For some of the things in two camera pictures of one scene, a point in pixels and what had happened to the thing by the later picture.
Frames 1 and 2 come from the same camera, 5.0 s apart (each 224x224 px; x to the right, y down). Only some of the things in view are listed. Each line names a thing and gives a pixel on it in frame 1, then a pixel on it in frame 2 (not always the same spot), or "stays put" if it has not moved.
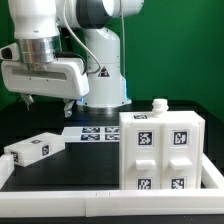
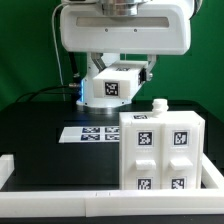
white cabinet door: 180,155 stays put
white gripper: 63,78 → 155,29
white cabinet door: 141,155 stays put
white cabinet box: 161,150 stays put
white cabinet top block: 35,148 → 118,80
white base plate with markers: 94,134 stays put
